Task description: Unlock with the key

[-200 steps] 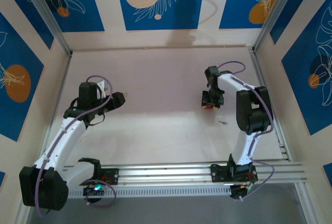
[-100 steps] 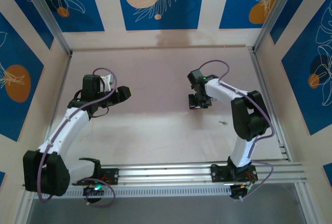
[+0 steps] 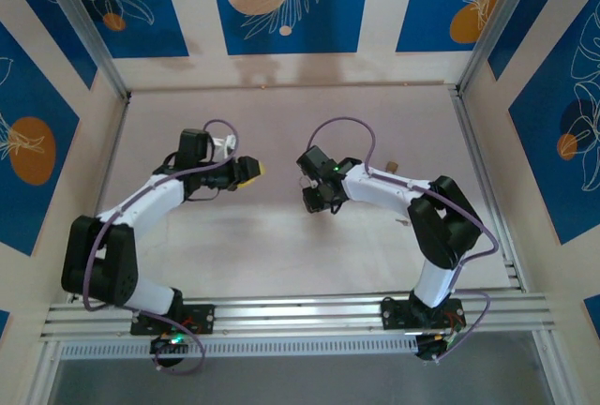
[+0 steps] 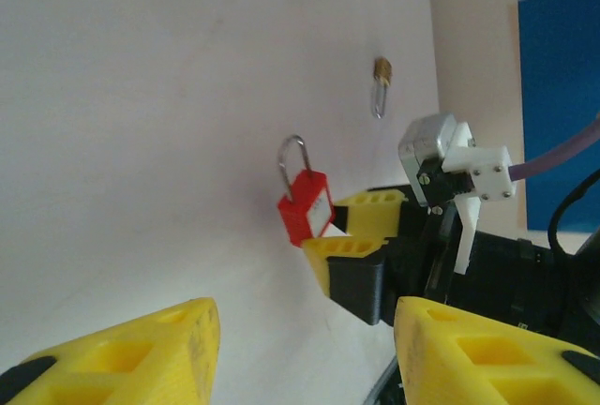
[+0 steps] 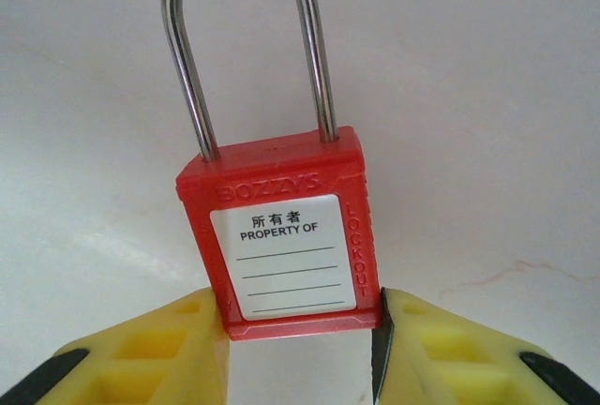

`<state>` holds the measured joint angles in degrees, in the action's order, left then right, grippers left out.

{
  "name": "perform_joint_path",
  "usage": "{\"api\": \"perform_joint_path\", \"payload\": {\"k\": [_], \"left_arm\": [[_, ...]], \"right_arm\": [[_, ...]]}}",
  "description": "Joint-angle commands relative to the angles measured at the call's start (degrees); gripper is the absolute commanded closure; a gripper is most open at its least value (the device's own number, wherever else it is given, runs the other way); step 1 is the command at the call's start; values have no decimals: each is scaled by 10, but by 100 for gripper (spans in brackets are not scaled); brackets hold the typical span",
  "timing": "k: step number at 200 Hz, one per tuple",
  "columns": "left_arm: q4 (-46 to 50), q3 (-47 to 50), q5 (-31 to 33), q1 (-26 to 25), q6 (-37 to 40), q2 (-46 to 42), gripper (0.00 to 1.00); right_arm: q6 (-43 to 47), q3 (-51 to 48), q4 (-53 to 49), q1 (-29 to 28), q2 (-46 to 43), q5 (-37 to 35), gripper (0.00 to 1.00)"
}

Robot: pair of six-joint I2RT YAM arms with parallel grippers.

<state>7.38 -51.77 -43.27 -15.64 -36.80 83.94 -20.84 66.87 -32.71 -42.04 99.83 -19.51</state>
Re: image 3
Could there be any blue panel with beige circle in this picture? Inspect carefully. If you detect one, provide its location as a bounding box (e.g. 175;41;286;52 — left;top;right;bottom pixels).
207;0;374;56

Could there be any left black controller box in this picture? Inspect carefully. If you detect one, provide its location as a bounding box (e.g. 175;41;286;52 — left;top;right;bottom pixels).
148;332;192;369

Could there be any black controller box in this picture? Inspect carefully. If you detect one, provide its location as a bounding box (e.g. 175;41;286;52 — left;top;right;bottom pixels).
413;329;465;365
148;332;192;369

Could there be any right black controller box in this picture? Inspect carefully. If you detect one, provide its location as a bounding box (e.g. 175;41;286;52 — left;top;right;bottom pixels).
413;329;465;365

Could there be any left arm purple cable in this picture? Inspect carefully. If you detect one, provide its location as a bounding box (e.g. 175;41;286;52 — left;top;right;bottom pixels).
82;118;240;376

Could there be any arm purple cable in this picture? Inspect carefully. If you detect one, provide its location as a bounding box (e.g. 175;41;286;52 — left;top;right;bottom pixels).
82;118;240;376
308;116;499;368

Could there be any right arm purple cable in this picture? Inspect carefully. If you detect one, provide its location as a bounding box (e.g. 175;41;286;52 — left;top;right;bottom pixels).
308;116;499;368

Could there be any aluminium side rail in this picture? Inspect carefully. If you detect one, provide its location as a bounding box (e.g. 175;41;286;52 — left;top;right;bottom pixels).
449;85;526;293
93;95;132;218

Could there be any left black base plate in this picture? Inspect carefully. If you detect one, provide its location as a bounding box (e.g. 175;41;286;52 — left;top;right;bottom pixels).
129;304;217;337

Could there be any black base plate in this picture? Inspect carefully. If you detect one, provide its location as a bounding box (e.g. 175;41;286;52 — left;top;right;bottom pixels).
129;304;217;337
380;295;466;332

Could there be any aluminium frame rail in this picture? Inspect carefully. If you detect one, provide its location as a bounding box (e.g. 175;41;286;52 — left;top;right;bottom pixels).
39;290;560;344

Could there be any blue fern print wall panel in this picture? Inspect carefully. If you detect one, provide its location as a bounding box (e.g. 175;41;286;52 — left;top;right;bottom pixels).
395;0;519;53
0;22;82;257

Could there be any aluminium frame post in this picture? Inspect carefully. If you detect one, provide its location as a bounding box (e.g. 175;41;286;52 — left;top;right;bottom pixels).
33;0;132;101
455;0;552;95

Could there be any white slotted cable duct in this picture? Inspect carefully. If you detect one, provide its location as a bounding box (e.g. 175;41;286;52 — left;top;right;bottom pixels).
58;332;422;362

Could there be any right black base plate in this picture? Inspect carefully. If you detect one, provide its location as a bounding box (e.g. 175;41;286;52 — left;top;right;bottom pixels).
380;295;466;332

